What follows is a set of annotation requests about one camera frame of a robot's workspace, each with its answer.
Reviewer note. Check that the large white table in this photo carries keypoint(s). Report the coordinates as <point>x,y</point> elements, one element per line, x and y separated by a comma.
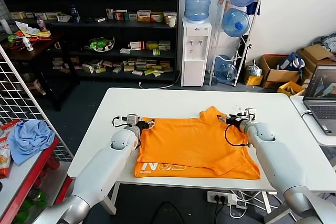
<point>170,100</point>

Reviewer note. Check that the tan cardboard box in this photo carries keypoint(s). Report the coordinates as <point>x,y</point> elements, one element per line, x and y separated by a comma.
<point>314,52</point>

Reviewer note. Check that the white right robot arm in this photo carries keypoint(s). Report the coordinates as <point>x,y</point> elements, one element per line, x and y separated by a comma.
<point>283,161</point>

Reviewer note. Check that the white paper cup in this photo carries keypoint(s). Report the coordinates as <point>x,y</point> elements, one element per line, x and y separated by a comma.
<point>171,21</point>

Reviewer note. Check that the white power strip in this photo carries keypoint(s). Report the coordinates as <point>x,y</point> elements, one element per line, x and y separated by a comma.
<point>216,196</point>

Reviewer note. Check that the black clamp stand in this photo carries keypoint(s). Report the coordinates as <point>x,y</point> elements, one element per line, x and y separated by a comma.
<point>247,46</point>

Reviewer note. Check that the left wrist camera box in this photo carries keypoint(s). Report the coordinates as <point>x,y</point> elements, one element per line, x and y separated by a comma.
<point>132,119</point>

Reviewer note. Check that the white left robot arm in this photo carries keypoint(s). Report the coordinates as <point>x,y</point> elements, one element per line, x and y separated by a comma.
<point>105,166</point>

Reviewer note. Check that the silver foil bag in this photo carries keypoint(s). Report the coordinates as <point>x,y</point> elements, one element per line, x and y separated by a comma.
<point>253,69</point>

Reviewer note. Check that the white open tray box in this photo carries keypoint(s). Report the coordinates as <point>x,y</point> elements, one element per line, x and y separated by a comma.
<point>64,18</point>

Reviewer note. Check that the white metal jug rack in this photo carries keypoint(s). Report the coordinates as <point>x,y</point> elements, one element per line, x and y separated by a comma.
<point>215,40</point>

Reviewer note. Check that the orange t-shirt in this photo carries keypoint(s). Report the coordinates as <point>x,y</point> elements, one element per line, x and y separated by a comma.
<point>189,142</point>

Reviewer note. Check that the red metal shelf rack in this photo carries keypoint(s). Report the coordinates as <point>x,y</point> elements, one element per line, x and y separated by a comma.
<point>45,157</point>

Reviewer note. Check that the grey green medicine box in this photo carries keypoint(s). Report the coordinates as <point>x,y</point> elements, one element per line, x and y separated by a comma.
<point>164,46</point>

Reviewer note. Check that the bowl with green fruit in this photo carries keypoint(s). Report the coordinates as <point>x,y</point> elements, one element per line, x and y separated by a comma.
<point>99,44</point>

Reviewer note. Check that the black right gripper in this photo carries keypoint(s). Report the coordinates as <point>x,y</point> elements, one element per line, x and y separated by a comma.
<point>233,120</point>

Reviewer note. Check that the black shelf unit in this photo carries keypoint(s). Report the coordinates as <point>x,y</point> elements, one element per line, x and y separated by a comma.
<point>125,4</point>

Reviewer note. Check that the yellow white paper pile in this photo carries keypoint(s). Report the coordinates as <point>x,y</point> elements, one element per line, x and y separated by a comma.
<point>31,31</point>

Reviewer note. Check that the green snack packet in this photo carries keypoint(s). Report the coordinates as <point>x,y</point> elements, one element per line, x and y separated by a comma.
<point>12,38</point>

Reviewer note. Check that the green plastic bottle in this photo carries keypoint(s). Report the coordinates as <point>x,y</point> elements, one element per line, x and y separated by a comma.
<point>22,214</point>
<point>37,197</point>

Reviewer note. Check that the small white plastic bottle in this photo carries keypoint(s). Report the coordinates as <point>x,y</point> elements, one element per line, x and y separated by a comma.
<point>28,44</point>

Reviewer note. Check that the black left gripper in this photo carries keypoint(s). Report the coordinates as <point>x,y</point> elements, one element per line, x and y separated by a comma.
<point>142,125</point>

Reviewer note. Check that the white paper roll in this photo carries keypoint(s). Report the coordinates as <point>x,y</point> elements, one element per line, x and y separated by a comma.
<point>5,26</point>

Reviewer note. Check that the small white side table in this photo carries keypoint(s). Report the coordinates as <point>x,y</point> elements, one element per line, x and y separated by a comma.
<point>306,127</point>

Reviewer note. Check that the dark blue hanging cloth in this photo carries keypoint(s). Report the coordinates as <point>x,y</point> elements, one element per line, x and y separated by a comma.
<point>253,5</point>

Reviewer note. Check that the white green medicine box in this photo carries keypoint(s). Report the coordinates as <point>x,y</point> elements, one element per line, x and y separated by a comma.
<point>88,68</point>

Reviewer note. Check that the small green medicine box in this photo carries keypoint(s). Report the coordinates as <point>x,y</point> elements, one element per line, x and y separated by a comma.
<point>156,52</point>

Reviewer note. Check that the yellow green medicine box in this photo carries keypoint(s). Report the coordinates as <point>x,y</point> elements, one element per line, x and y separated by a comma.
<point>152,45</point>

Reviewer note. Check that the dark wooden table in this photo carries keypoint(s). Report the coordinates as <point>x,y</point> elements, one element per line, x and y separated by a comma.
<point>39,47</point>

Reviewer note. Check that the beige medicine box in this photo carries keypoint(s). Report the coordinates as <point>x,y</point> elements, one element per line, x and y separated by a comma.
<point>117,69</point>

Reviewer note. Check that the light green medicine box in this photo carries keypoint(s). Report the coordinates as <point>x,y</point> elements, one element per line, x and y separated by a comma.
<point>100,70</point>

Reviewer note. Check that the blue fabric bag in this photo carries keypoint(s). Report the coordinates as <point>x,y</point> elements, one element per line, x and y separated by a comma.
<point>288,61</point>

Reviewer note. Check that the flat white medicine box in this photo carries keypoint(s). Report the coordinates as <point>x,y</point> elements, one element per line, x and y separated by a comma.
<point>125,50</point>
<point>100,19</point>

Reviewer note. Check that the lime green medicine box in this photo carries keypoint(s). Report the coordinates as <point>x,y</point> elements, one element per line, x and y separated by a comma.
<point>148,72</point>

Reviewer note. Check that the orange green medicine box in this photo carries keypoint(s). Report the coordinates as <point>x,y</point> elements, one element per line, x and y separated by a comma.
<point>157,17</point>

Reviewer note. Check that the white plug adapter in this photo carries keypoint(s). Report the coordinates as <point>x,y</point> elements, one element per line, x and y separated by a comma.
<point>232,199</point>

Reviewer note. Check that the open brown cardboard box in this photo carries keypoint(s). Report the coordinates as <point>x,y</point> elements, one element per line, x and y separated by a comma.
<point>278,76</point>

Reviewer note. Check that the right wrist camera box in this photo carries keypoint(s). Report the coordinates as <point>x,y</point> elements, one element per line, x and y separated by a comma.
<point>250,112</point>

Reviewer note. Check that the yellow open box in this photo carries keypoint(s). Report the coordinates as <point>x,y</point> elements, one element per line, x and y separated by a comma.
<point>283,87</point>

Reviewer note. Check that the stacked pale medicine boxes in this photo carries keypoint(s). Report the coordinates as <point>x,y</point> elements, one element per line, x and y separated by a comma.
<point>58,63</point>

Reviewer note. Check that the yellow white medicine box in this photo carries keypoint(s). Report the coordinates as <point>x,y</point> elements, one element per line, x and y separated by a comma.
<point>144,16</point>

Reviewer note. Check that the small yellow carton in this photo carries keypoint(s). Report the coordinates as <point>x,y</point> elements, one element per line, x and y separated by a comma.
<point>253,80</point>

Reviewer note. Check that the crumpled light blue cloth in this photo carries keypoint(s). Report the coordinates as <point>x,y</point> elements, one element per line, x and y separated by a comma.
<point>31,139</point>

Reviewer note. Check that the purple drink bottle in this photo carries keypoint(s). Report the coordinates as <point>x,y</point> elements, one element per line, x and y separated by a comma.
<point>41,23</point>

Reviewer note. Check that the blue drink bottle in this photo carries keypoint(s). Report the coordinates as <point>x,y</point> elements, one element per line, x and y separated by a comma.
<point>75,14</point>

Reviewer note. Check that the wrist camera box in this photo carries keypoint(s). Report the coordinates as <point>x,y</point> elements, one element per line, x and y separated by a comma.
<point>250,112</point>
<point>132,119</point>

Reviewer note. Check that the red white medicine box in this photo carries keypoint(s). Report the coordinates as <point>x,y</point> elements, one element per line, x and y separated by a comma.
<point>136,45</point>

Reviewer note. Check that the grey open laptop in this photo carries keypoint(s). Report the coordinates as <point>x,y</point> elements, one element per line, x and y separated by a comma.
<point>322,110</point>

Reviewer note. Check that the red white snack bag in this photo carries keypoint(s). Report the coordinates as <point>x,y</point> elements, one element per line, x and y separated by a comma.
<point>6,128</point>

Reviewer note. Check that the pale yellow medicine box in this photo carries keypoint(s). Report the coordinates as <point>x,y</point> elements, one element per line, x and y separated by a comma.
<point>17,15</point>

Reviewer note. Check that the pile of patterned clothes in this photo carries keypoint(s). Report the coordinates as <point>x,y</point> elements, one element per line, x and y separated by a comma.
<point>327,42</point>

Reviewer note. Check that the white pink medicine box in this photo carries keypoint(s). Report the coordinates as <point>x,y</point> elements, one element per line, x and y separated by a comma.
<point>110,14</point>

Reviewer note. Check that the white teal medicine box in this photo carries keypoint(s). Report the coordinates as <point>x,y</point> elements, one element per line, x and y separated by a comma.
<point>130,17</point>

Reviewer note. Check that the white water dispenser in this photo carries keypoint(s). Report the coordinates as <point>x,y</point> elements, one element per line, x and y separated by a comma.
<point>192,70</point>

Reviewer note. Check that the pale green medicine box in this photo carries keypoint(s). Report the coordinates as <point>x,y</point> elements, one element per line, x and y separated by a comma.
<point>53,15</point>

